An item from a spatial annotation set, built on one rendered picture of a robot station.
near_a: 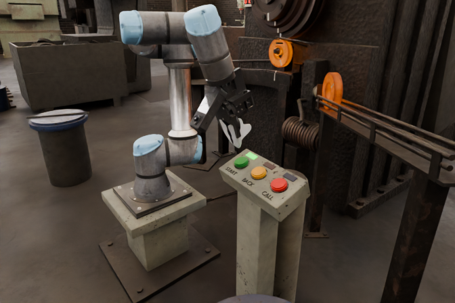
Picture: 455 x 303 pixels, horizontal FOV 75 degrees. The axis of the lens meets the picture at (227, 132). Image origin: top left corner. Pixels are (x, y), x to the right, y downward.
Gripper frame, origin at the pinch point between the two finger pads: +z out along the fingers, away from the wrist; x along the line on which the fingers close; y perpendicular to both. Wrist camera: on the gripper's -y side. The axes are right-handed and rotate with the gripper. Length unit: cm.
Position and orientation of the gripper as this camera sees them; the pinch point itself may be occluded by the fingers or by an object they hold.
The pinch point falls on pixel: (235, 145)
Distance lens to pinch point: 80.5
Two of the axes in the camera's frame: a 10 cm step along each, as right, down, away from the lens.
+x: -5.7, -2.9, 7.7
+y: 7.7, -5.1, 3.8
